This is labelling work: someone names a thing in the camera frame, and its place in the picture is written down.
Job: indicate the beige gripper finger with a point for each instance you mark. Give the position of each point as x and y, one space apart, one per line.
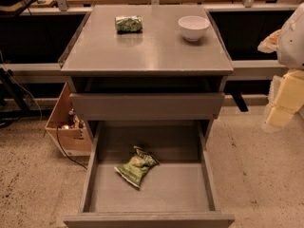
269 44
286 98

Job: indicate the green jalapeno chip bag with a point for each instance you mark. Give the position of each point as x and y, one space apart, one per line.
137 167

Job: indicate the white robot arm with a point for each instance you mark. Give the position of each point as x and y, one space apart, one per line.
290 48

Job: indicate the grey drawer cabinet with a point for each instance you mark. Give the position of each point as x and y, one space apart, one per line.
156 60

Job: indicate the open grey middle drawer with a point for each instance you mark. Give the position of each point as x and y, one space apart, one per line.
178 192

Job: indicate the green chip bag on counter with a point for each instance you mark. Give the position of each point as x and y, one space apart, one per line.
128 24

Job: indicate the closed grey top drawer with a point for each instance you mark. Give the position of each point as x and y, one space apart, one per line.
155 106

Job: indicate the white ceramic bowl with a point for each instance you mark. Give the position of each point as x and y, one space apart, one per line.
192 28

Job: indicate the wooden box with items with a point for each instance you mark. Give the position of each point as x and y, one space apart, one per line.
64 128

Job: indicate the grey metal rail frame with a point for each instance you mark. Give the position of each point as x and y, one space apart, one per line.
244 70

